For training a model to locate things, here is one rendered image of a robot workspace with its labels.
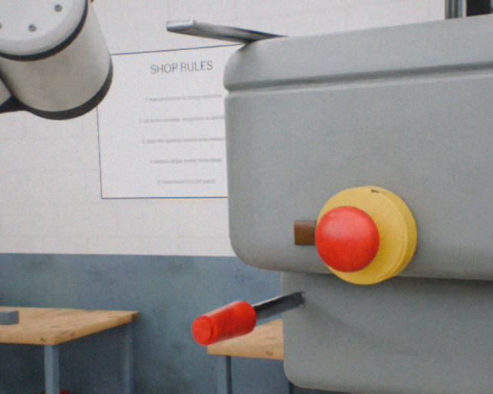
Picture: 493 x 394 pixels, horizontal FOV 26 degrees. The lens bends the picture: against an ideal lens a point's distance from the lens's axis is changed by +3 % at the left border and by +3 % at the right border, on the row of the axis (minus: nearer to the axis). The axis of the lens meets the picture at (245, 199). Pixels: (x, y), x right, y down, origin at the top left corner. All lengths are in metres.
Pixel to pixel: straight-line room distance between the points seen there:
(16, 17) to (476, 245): 0.32
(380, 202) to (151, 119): 5.44
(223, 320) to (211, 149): 5.17
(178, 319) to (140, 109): 1.24
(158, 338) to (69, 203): 0.99
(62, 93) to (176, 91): 5.22
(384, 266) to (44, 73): 0.26
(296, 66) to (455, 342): 0.22
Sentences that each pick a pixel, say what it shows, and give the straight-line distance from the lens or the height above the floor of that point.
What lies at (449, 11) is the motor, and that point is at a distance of 1.09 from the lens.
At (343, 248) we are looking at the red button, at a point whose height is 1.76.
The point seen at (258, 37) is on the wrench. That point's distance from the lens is 0.73.
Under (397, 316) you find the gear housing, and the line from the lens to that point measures 0.77.
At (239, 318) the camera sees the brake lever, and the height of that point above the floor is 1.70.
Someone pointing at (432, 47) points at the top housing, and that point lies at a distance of 0.65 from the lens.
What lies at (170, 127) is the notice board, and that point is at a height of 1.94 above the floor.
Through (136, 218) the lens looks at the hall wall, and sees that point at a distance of 6.14.
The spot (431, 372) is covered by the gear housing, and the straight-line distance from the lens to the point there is 0.77.
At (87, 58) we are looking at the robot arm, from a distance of 0.73.
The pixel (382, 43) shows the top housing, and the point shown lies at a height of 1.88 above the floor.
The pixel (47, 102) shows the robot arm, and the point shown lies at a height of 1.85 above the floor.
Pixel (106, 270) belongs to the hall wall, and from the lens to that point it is 6.29.
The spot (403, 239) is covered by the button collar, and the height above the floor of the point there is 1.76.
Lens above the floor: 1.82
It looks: 3 degrees down
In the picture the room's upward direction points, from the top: 2 degrees counter-clockwise
